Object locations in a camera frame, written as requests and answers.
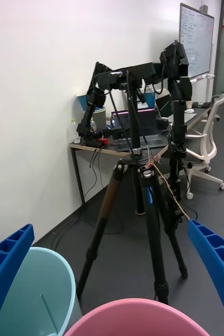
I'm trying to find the pale blue plastic bin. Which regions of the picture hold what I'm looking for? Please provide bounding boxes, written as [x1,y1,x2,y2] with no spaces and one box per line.
[0,246,83,336]

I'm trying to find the thin brown string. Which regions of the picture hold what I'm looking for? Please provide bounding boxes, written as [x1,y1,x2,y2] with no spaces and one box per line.
[143,145,191,222]

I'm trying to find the blue bin on desk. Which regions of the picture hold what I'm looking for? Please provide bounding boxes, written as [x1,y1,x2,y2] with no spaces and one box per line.
[142,86,156,109]

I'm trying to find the black floor cable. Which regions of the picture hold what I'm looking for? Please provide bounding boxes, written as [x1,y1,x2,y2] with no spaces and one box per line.
[52,146,106,253]

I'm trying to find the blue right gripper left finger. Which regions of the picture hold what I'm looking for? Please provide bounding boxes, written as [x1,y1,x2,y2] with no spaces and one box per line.
[0,223,36,336]

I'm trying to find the grey bin on desk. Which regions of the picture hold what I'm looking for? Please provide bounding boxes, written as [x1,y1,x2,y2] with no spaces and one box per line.
[92,106,108,131]

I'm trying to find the black camera tripod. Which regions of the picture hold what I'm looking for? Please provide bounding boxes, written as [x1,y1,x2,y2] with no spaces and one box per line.
[76,86,189,306]

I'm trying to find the open laptop with purple screen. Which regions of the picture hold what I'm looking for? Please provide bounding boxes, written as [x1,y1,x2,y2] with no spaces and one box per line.
[110,108,170,153]

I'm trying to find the wooden desk with black legs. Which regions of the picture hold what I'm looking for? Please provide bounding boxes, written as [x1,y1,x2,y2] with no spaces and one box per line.
[69,104,215,206]

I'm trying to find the whiteboard on stand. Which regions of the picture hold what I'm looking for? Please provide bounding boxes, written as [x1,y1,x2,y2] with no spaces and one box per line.
[178,2,215,82]

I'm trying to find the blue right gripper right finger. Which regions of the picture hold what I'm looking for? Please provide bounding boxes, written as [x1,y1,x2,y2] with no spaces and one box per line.
[187,219,224,336]

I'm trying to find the pink plastic bin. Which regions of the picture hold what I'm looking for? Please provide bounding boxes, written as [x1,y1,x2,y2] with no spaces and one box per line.
[64,298,214,336]

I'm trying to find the white office chair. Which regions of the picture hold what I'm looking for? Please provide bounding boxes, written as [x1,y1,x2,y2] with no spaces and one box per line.
[184,93,224,200]

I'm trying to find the small open dark laptop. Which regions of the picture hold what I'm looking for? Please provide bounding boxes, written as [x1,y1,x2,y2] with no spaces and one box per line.
[155,93,173,119]

